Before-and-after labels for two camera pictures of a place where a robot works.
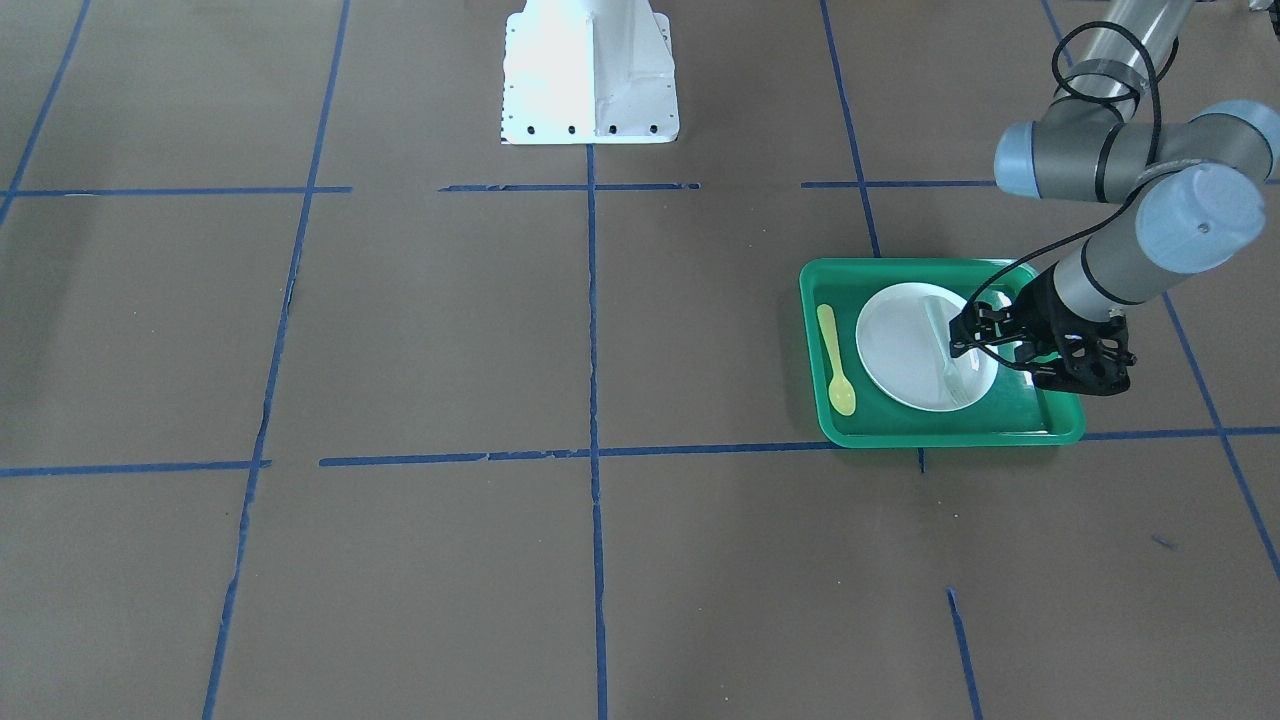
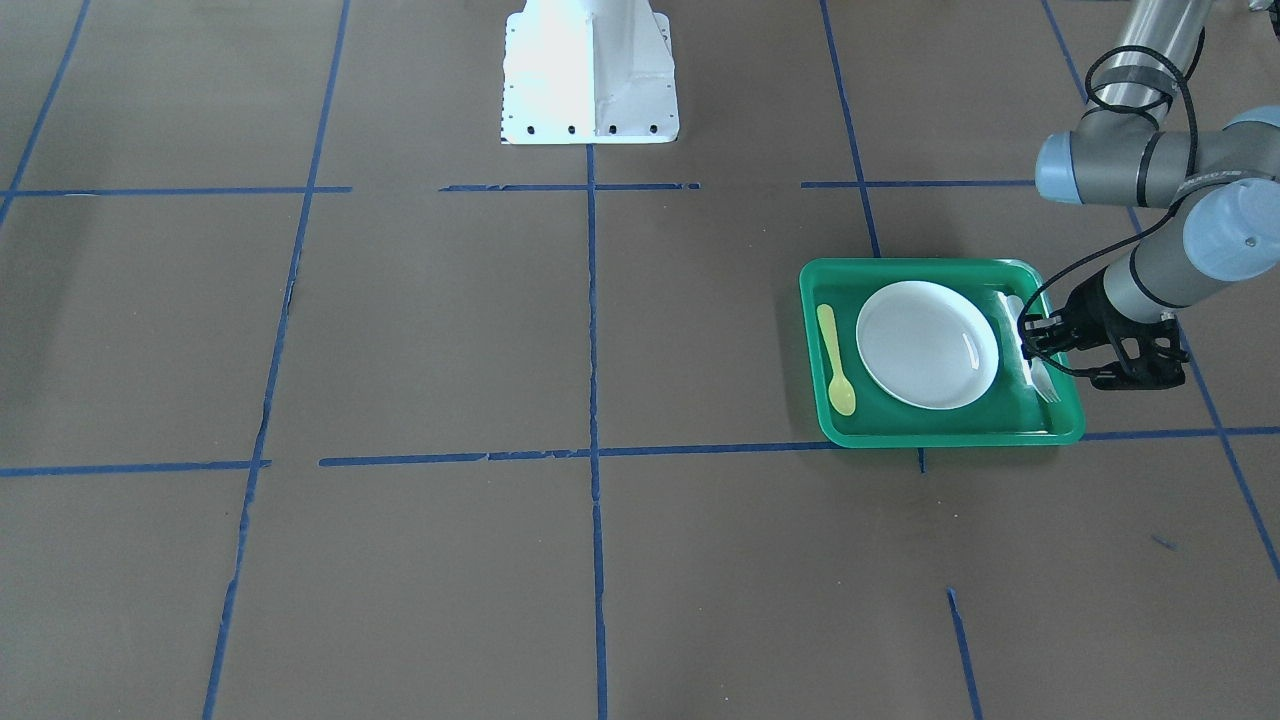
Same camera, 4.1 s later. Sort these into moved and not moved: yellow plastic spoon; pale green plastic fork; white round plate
Moved: pale green plastic fork
Not moved: yellow plastic spoon; white round plate
